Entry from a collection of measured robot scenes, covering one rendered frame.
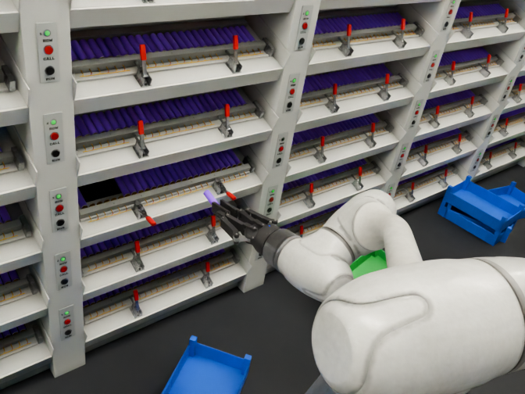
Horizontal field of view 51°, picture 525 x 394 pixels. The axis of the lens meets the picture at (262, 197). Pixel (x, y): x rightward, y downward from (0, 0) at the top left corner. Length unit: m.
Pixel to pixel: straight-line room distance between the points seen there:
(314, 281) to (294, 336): 0.84
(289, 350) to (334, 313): 1.34
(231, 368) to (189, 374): 0.13
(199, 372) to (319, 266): 0.78
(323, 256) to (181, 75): 0.58
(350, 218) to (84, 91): 0.64
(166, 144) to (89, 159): 0.21
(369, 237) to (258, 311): 0.91
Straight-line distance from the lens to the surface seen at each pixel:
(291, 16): 1.53
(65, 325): 1.64
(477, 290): 0.60
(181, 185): 1.60
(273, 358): 1.85
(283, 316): 1.98
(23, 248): 1.44
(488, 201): 2.88
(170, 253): 1.71
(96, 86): 1.30
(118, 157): 1.41
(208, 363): 1.80
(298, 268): 1.13
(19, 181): 1.33
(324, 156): 1.92
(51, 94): 1.23
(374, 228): 1.12
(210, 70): 1.45
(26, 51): 1.19
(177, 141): 1.49
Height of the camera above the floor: 1.40
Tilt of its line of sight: 33 degrees down
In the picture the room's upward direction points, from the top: 10 degrees clockwise
